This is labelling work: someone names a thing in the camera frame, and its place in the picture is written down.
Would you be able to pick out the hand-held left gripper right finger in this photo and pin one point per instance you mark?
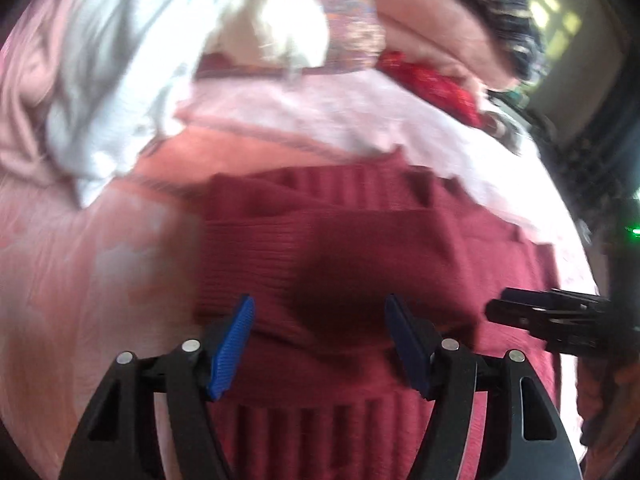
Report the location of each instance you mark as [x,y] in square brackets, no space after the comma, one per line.
[407,340]

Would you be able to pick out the pink printed blanket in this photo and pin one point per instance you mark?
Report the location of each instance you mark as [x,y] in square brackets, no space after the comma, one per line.
[100,270]

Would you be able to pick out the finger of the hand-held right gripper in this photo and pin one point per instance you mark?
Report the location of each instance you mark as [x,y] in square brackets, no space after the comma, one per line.
[530,296]
[520,315]

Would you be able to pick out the white cloth garment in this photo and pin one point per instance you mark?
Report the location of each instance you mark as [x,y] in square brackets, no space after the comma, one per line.
[125,60]

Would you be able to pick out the maroon knit sweater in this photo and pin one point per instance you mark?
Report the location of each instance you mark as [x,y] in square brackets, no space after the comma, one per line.
[350,230]

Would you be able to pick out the pale pink garment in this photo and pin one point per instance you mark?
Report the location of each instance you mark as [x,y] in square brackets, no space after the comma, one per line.
[25,110]

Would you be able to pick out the red patterned cloth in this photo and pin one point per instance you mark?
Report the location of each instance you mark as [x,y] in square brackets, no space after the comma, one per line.
[430,80]

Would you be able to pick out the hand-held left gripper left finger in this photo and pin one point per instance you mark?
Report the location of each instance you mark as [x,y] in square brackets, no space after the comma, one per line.
[232,350]

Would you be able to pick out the floral patterned cloth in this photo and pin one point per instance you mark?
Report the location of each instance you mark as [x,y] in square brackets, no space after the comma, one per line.
[350,25]

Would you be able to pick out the dark plaid cloth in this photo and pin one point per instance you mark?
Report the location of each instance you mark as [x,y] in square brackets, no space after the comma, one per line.
[500,10]

